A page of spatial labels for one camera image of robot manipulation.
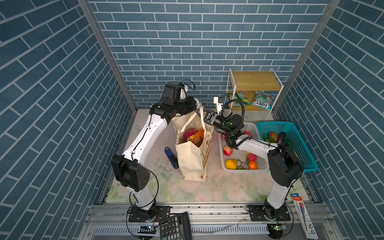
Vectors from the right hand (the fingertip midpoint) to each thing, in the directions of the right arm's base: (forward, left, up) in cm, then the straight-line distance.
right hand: (194, 111), depth 70 cm
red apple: (-2, -20, -32) cm, 37 cm away
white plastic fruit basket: (-3, -30, -36) cm, 47 cm away
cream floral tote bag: (-16, -1, -19) cm, 25 cm away
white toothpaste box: (-36, -56, -37) cm, 76 cm away
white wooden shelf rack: (+27, -38, -5) cm, 46 cm away
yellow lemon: (-11, -21, -31) cm, 39 cm away
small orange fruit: (-10, -34, -32) cm, 47 cm away
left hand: (+7, -3, -2) cm, 8 cm away
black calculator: (-42, +5, -34) cm, 54 cm away
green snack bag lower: (+32, -28, -19) cm, 46 cm away
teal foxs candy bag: (+32, -43, -19) cm, 57 cm away
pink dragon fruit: (+6, +5, -25) cm, 26 cm away
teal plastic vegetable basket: (-4, -65, -32) cm, 73 cm away
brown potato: (+14, -51, -34) cm, 63 cm away
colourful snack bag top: (-1, -1, -21) cm, 21 cm away
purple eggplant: (+16, -58, -35) cm, 70 cm away
